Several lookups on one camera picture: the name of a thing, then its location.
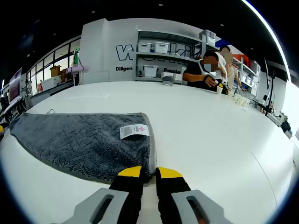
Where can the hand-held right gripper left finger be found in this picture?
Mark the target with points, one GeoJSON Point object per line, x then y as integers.
{"type": "Point", "coordinates": [121, 200]}

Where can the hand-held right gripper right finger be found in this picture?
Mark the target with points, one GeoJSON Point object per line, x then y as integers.
{"type": "Point", "coordinates": [172, 200]}

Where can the grey towel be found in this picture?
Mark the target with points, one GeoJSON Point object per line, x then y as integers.
{"type": "Point", "coordinates": [81, 140]}

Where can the stack of grey bins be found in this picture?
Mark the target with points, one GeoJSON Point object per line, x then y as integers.
{"type": "Point", "coordinates": [207, 36]}

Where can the dark counter with sign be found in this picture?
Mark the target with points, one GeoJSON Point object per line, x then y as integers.
{"type": "Point", "coordinates": [51, 93]}

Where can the white lidded bin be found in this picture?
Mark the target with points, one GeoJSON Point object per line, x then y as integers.
{"type": "Point", "coordinates": [51, 84]}

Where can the white table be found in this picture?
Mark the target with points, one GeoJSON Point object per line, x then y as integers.
{"type": "Point", "coordinates": [210, 140]}

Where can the brown cardboard boxes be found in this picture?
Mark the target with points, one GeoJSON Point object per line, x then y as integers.
{"type": "Point", "coordinates": [58, 71]}

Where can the purple rolled mat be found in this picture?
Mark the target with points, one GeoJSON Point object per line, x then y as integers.
{"type": "Point", "coordinates": [77, 70]}

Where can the green hanging cloth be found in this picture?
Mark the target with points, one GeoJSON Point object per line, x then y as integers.
{"type": "Point", "coordinates": [76, 57]}

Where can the grey rounded object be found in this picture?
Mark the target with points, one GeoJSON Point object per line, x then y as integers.
{"type": "Point", "coordinates": [168, 81]}

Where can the group of white paper cups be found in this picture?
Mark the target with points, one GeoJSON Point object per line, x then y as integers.
{"type": "Point", "coordinates": [238, 99]}

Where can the row of white cartons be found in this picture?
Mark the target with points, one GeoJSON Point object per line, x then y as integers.
{"type": "Point", "coordinates": [171, 75]}

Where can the white storage box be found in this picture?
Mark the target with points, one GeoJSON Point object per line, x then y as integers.
{"type": "Point", "coordinates": [161, 47]}
{"type": "Point", "coordinates": [145, 47]}
{"type": "Point", "coordinates": [151, 70]}

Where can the black bag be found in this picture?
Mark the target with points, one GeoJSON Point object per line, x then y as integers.
{"type": "Point", "coordinates": [286, 124]}

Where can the grey metal shelf rack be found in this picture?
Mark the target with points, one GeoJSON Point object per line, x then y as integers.
{"type": "Point", "coordinates": [137, 60]}

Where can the white metal shelf rack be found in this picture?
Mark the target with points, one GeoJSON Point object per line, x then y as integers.
{"type": "Point", "coordinates": [247, 74]}

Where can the black monitor stand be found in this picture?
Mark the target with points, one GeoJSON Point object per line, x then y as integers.
{"type": "Point", "coordinates": [270, 88]}

